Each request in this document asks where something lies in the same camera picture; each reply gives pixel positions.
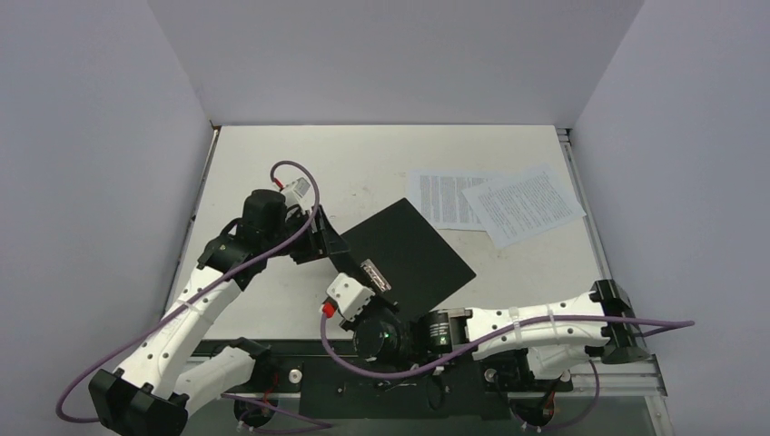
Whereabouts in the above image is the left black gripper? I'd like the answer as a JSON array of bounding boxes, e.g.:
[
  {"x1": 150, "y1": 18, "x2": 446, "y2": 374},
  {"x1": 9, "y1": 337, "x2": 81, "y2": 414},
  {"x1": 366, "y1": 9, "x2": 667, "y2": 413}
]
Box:
[{"x1": 264, "y1": 205, "x2": 350, "y2": 264}]

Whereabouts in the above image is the grey and black folder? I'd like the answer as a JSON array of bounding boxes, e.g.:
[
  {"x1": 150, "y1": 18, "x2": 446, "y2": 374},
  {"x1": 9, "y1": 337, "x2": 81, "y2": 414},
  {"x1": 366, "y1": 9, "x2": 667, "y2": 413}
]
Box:
[{"x1": 332, "y1": 198, "x2": 476, "y2": 322}]

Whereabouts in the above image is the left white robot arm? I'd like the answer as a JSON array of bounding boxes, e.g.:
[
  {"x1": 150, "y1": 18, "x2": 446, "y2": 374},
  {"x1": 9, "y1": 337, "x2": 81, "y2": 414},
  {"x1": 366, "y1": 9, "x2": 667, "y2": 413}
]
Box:
[{"x1": 88, "y1": 189, "x2": 349, "y2": 435}]

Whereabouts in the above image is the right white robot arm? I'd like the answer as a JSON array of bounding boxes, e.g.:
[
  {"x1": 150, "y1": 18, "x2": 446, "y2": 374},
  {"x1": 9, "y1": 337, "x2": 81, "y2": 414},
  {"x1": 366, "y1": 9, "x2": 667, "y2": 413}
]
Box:
[{"x1": 321, "y1": 274, "x2": 650, "y2": 390}]

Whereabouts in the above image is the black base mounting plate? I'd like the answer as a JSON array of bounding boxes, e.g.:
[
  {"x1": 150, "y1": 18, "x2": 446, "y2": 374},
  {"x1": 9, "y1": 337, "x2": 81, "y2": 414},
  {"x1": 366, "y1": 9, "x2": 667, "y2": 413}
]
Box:
[{"x1": 231, "y1": 340, "x2": 573, "y2": 421}]

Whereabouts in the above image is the left printed paper sheet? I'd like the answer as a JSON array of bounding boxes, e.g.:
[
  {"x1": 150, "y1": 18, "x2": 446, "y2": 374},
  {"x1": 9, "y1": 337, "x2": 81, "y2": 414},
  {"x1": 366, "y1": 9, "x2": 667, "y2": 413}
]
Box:
[{"x1": 407, "y1": 169, "x2": 504, "y2": 231}]

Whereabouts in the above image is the printed paper sheet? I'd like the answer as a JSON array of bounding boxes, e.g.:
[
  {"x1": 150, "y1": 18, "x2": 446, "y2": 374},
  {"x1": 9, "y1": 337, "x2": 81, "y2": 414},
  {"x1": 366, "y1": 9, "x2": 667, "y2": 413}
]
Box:
[
  {"x1": 407, "y1": 169, "x2": 504, "y2": 231},
  {"x1": 462, "y1": 163, "x2": 586, "y2": 249}
]

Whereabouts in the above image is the right printed paper sheet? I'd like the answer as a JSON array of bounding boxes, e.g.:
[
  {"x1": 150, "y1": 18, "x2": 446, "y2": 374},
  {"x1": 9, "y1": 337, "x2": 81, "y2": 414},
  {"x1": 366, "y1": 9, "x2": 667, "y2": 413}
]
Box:
[{"x1": 462, "y1": 163, "x2": 586, "y2": 249}]

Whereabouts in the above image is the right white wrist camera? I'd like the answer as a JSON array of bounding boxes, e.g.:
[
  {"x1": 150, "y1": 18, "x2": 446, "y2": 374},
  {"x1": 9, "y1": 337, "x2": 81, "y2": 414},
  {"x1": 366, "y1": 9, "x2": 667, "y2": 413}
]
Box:
[{"x1": 321, "y1": 272, "x2": 375, "y2": 322}]

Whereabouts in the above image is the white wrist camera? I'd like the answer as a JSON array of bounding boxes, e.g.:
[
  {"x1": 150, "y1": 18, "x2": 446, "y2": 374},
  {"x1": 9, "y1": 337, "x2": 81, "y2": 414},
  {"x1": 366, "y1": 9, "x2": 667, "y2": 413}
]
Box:
[
  {"x1": 281, "y1": 177, "x2": 311, "y2": 210},
  {"x1": 321, "y1": 272, "x2": 375, "y2": 322}
]

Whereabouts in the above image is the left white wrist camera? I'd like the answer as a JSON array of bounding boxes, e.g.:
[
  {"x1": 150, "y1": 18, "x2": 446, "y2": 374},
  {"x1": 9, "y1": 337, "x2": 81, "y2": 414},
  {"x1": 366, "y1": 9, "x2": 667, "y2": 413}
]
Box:
[{"x1": 281, "y1": 177, "x2": 311, "y2": 210}]

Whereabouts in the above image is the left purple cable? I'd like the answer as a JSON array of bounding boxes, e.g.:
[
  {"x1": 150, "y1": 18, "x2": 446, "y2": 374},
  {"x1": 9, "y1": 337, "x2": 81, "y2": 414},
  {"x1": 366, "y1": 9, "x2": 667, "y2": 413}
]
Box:
[{"x1": 55, "y1": 160, "x2": 321, "y2": 425}]

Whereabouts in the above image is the purple cable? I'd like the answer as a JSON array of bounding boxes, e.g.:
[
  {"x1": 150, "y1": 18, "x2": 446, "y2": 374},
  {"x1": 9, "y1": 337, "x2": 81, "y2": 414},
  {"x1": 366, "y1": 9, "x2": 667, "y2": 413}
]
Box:
[
  {"x1": 320, "y1": 310, "x2": 696, "y2": 382},
  {"x1": 55, "y1": 160, "x2": 321, "y2": 425}
]

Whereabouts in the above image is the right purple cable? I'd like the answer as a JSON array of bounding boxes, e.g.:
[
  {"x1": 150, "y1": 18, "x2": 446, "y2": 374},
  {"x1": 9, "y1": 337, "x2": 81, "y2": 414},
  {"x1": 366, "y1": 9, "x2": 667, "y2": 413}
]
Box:
[{"x1": 320, "y1": 310, "x2": 696, "y2": 382}]

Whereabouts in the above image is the aluminium frame rail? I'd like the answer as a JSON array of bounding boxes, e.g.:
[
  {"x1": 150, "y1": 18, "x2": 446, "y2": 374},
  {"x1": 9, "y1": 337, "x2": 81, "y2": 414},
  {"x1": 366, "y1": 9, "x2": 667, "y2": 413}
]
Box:
[{"x1": 117, "y1": 354, "x2": 675, "y2": 436}]

